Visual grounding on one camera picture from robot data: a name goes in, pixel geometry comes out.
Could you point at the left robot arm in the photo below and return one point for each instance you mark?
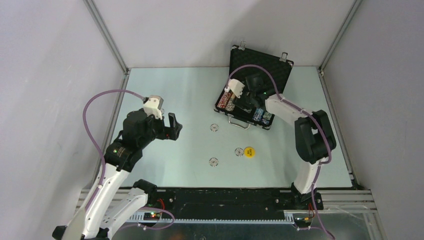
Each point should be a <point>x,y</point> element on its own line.
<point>95,220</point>

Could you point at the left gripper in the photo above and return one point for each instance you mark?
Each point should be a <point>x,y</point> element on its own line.
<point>171,132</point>

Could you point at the grey poker chip stack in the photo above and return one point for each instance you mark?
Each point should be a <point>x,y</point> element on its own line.
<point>230,106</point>

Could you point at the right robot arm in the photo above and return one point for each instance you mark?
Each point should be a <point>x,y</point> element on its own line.
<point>252,137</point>

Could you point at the light blue chip stack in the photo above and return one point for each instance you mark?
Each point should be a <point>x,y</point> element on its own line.
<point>258,115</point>

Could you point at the red poker chip stack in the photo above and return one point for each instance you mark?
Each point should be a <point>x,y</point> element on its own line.
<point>223,101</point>

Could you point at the yellow big blind button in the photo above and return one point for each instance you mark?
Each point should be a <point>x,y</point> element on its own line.
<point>249,152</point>

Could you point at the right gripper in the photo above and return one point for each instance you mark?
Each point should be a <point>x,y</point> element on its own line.
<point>247,107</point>

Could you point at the white poker chip by die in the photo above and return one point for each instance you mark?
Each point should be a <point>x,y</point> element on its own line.
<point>239,152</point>

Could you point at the white poker chip front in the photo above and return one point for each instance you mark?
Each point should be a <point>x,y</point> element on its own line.
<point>213,162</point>

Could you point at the black poker set case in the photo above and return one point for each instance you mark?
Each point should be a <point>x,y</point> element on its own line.
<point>262,75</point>

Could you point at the white poker chip near deck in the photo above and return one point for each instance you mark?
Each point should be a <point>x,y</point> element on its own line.
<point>214,127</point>

